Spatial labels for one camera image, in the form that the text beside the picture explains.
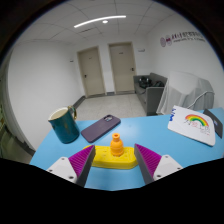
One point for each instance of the orange charger plug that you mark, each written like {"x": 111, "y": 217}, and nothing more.
{"x": 117, "y": 145}

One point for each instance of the white rainbow-print mouse pad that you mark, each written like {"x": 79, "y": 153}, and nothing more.
{"x": 190, "y": 128}

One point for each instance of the white cloth-covered furniture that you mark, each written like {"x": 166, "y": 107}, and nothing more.
{"x": 185, "y": 90}

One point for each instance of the grey sofa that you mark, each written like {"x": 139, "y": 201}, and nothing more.
{"x": 151, "y": 98}

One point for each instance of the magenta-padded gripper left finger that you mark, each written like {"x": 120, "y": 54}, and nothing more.
{"x": 80, "y": 161}

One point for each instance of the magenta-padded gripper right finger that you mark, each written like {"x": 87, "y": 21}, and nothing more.
{"x": 151, "y": 161}

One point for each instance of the beige door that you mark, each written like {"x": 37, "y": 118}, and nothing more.
{"x": 91, "y": 71}
{"x": 122, "y": 66}

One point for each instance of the wall sign lettering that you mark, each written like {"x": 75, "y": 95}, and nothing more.
{"x": 181, "y": 38}

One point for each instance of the black bag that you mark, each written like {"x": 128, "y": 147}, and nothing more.
{"x": 146, "y": 81}

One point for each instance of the long ceiling light strip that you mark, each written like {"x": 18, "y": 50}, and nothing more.
{"x": 100, "y": 20}

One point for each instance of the yellow power strip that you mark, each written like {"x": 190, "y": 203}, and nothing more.
{"x": 103, "y": 160}

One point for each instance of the purple-cased smartphone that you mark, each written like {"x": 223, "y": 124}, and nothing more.
{"x": 100, "y": 128}

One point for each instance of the dark grey notebook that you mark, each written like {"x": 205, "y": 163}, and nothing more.
{"x": 215, "y": 121}

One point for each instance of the small round ceiling light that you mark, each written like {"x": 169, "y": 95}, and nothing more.
{"x": 105, "y": 21}

